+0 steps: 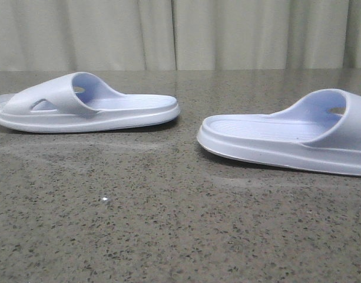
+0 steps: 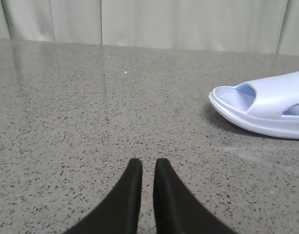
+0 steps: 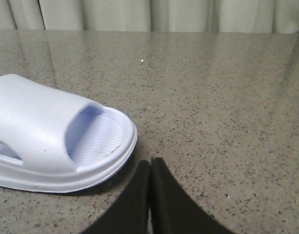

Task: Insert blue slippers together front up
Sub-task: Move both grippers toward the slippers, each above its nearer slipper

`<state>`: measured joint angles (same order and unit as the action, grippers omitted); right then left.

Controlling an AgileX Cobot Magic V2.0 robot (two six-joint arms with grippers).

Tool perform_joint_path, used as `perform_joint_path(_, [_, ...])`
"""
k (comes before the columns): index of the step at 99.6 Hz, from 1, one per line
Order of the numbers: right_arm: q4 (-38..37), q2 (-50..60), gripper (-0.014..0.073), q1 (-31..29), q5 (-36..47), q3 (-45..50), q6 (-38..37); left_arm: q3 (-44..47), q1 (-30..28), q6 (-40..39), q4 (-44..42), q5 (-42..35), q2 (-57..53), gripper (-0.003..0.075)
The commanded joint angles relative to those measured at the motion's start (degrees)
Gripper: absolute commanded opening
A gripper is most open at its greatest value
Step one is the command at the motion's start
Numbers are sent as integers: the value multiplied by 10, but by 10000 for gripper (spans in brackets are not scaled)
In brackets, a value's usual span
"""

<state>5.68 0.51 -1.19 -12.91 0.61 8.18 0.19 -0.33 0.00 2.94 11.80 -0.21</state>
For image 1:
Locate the light blue slipper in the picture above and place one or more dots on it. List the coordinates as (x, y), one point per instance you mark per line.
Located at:
(82, 102)
(321, 132)

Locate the beige curtain backdrop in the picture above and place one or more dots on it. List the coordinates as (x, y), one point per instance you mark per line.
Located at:
(179, 35)

